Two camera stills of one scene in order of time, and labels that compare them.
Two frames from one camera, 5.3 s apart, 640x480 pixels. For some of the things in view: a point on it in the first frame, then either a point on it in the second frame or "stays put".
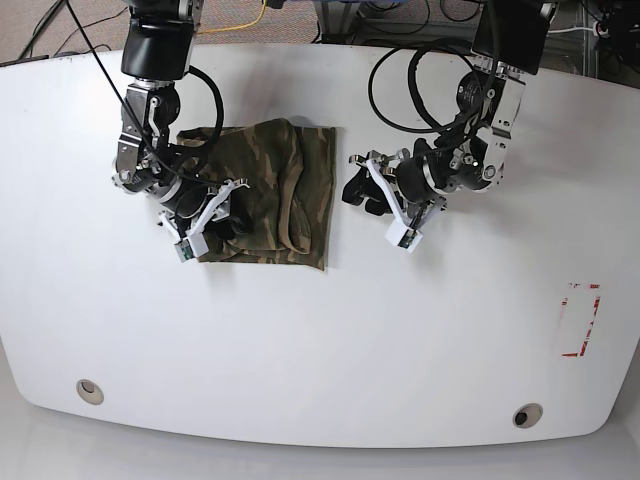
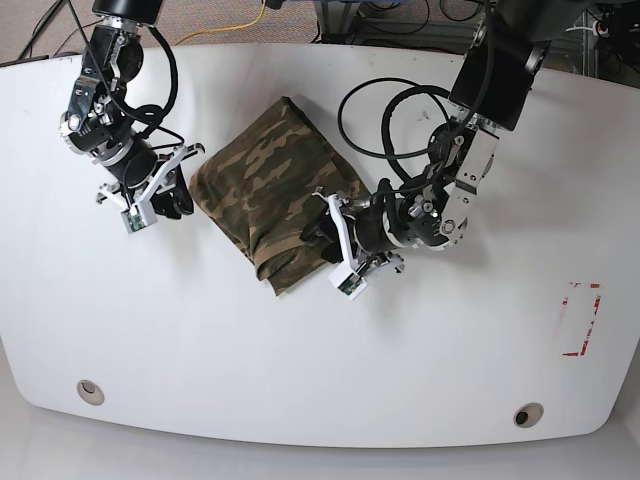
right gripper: [412, 213] → [323, 232]
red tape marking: [588, 331] stays put
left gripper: [215, 207] → [140, 175]
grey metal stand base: [337, 21] stays put
